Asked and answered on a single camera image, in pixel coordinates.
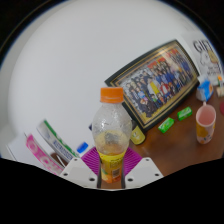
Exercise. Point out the orange-capped clear drink bottle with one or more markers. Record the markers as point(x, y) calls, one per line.
point(111, 133)

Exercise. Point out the tall green and white box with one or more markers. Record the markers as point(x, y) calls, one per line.
point(58, 141)

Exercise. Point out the tall pink box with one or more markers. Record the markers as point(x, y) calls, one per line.
point(43, 156)

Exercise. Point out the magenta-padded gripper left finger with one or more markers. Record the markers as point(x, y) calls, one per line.
point(80, 171)

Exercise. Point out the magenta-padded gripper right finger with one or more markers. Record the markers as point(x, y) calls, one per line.
point(143, 171)

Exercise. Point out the puzzle cube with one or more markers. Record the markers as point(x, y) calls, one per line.
point(220, 79)

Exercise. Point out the pink mug with orange print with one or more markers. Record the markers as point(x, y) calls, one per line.
point(205, 128)

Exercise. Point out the small floral patterned box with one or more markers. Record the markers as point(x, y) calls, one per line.
point(220, 91)

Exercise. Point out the small green packet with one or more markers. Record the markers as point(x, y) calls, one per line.
point(184, 113)
point(166, 125)

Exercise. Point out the framed group picture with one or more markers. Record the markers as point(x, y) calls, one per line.
point(156, 83)

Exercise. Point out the white printed gift bag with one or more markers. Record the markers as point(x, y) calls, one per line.
point(208, 56)

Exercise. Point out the blue tissue pack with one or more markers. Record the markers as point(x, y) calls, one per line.
point(205, 90)

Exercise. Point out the flat round red coaster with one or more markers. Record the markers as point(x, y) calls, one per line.
point(222, 108)

